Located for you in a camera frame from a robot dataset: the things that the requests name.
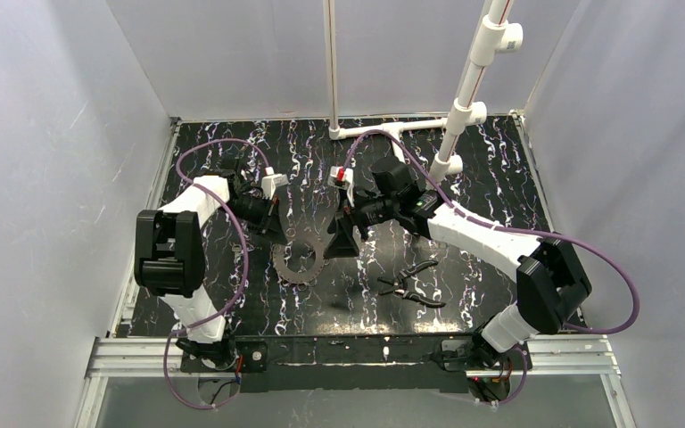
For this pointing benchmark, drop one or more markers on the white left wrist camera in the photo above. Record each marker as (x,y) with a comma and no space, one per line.
(271,182)

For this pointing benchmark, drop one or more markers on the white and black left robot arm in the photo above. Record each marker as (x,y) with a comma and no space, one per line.
(170,260)

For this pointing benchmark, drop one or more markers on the aluminium rail frame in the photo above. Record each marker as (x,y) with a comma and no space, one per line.
(340,353)

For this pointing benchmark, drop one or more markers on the white PVC pipe frame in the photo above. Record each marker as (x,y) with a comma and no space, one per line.
(428,58)

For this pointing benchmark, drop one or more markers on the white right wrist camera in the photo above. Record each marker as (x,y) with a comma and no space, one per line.
(341,179)

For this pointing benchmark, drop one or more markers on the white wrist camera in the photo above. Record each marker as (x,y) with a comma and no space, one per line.
(271,182)
(341,179)

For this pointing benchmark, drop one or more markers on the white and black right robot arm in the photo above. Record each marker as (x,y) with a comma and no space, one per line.
(550,280)

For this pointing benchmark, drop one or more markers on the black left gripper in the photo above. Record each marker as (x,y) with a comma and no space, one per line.
(272,218)

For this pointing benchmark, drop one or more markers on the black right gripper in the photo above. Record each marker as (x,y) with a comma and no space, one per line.
(349,218)

